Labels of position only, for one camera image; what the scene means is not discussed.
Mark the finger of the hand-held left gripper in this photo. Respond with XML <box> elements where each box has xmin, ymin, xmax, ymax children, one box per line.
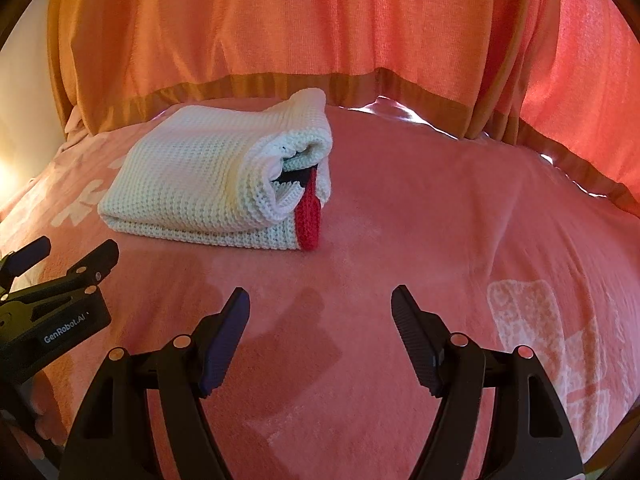
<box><xmin>0</xmin><ymin>236</ymin><xmax>52</xmax><ymax>288</ymax></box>
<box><xmin>47</xmin><ymin>240</ymin><xmax>120</xmax><ymax>295</ymax></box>

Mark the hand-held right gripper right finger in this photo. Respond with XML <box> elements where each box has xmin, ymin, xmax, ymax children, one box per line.
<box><xmin>391</xmin><ymin>285</ymin><xmax>586</xmax><ymax>480</ymax></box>

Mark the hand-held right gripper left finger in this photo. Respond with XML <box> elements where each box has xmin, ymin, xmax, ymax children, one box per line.
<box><xmin>60</xmin><ymin>287</ymin><xmax>251</xmax><ymax>480</ymax></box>

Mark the white knit sweater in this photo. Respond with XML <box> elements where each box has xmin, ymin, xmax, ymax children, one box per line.
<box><xmin>97</xmin><ymin>88</ymin><xmax>334</xmax><ymax>252</ymax></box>

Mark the pink printed blanket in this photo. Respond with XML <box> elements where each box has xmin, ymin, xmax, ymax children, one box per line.
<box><xmin>0</xmin><ymin>95</ymin><xmax>640</xmax><ymax>480</ymax></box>

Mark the pink curtain with brown hem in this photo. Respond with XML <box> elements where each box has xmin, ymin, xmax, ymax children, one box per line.
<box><xmin>47</xmin><ymin>0</ymin><xmax>640</xmax><ymax>206</ymax></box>

